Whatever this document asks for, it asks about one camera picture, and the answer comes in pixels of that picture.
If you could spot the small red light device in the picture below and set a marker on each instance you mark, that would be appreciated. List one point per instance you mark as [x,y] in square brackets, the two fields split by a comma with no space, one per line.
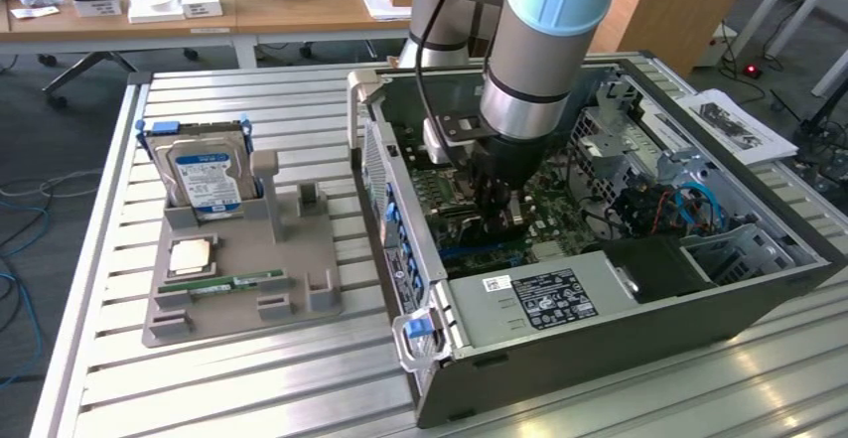
[754,70]

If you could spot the green motherboard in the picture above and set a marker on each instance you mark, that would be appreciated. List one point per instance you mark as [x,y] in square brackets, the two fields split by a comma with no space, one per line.
[563,209]

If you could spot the black graphics card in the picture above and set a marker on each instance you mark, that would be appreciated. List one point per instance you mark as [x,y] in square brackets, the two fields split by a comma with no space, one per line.
[490,239]

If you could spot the white box with black top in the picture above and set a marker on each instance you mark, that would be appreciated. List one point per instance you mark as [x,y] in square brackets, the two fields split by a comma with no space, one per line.
[92,1]

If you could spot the black tripod stand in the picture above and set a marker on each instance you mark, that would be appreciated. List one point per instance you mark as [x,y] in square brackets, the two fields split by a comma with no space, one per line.
[822,130]

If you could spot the wooden cabinet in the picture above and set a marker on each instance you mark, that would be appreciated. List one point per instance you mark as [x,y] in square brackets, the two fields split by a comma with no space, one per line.
[676,11]

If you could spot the grey parts rack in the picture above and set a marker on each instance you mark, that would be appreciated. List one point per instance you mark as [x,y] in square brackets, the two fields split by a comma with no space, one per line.
[298,264]

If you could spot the stack of papers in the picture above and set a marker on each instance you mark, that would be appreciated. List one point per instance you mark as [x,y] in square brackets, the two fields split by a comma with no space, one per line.
[380,6]

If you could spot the grey power supply unit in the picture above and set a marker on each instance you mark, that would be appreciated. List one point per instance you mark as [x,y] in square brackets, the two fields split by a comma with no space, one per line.
[496,319]

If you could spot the metal CPU socket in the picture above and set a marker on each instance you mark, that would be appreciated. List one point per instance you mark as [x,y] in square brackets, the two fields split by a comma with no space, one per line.
[458,187]

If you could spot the metal disk bay cage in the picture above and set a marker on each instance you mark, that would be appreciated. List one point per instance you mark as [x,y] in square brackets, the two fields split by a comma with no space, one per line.
[616,160]
[742,254]

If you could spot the wooden desk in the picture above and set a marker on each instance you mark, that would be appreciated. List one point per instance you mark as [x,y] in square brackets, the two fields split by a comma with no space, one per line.
[298,16]

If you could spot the silver CPU chip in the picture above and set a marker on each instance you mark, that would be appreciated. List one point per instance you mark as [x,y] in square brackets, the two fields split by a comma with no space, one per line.
[191,256]

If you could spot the grey open PC case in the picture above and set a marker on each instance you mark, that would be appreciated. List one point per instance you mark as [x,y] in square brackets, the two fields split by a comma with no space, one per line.
[596,353]

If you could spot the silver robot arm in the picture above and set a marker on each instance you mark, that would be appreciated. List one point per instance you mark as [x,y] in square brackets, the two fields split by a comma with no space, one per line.
[536,50]

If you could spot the printed paper sheets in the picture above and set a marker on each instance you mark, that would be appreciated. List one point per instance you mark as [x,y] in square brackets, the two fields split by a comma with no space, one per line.
[735,125]

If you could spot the green RAM stick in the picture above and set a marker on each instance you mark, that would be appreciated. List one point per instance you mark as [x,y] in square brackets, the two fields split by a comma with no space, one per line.
[219,283]

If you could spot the plain white box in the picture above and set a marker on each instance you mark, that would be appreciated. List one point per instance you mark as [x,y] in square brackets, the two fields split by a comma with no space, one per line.
[200,3]

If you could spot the hard disk with blue caddy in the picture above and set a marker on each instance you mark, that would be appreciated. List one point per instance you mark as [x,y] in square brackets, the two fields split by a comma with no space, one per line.
[206,175]

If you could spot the black castor desk leg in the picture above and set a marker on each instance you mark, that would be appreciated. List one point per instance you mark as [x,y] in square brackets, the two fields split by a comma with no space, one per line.
[79,70]

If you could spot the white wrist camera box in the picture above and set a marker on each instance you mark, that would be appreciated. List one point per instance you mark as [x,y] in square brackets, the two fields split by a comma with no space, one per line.
[444,147]

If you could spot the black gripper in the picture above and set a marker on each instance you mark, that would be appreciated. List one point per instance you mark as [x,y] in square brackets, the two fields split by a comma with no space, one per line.
[510,170]

